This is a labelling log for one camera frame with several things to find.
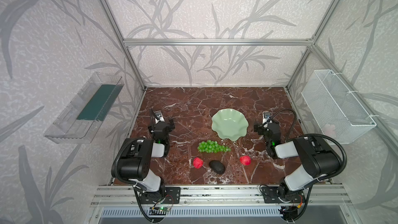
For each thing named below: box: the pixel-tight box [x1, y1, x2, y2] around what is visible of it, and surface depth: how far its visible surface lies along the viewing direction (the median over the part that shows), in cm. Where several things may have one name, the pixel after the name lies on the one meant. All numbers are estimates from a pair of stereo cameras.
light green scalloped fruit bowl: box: [211, 108, 249, 142], surface depth 99 cm
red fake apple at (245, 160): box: [239, 155, 252, 166], surface depth 82 cm
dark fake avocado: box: [208, 159, 226, 175], surface depth 81 cm
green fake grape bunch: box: [197, 140, 232, 153], surface depth 88 cm
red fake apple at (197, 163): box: [192, 157, 204, 170], surface depth 82 cm
